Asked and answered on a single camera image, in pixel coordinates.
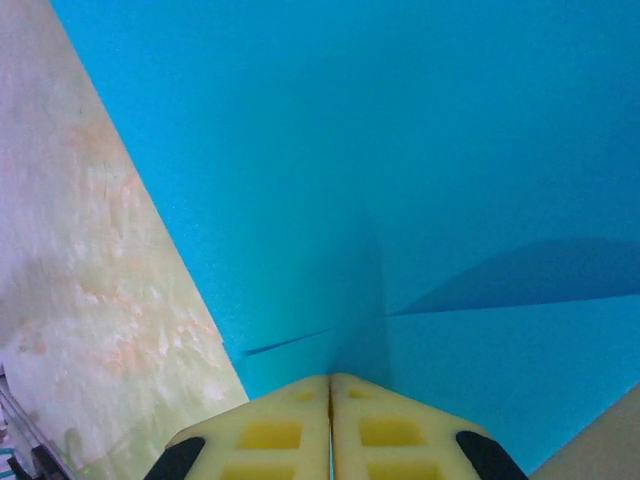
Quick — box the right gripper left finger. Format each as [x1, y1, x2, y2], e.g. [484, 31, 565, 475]
[149, 374, 331, 480]

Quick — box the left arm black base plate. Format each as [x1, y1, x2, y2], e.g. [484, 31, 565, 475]
[30, 443, 69, 480]

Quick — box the long aluminium mounting rail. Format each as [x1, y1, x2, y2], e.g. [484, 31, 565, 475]
[0, 364, 56, 480]

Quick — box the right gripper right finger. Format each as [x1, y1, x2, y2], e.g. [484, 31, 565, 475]
[331, 372, 529, 480]

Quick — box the blue cloth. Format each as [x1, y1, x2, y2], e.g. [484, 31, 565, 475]
[49, 0, 640, 480]

